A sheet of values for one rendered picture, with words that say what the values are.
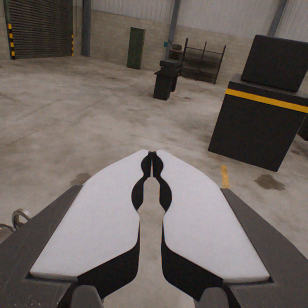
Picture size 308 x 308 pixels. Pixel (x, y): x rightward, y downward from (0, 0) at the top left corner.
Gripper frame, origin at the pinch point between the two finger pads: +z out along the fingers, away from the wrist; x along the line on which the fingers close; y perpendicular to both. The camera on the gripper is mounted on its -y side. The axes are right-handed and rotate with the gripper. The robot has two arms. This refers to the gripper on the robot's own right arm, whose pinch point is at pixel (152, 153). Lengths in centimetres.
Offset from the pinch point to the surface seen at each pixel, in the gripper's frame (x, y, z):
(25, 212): -35, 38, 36
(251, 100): 153, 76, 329
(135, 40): -95, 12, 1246
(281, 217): 159, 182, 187
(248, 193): 134, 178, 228
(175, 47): 70, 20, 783
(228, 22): 372, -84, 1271
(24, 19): -508, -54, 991
